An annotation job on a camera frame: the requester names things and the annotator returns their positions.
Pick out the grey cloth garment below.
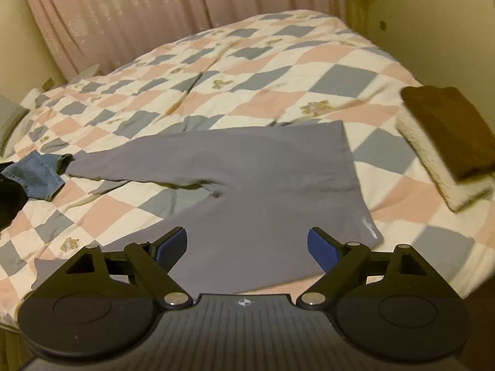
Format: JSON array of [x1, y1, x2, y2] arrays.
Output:
[[31, 120, 385, 295]]

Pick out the cream fleece folded blanket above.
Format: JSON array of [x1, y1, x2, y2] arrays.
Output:
[[395, 106, 494, 212]]

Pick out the blue denim jeans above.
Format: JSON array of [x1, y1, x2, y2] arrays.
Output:
[[1, 151, 74, 202]]

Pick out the black garment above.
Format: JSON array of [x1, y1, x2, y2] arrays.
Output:
[[0, 161, 28, 230]]

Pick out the brown folded garment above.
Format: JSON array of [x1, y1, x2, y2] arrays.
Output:
[[401, 85, 494, 182]]

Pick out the grey pillow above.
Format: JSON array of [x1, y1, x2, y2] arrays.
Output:
[[0, 96, 29, 155]]

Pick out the pink blue checkered quilt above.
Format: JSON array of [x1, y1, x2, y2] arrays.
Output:
[[8, 10, 494, 296]]

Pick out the pink curtain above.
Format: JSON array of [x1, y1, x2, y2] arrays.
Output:
[[27, 0, 346, 79]]

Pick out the wall socket plate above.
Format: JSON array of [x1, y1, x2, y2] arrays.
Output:
[[42, 78, 54, 91]]

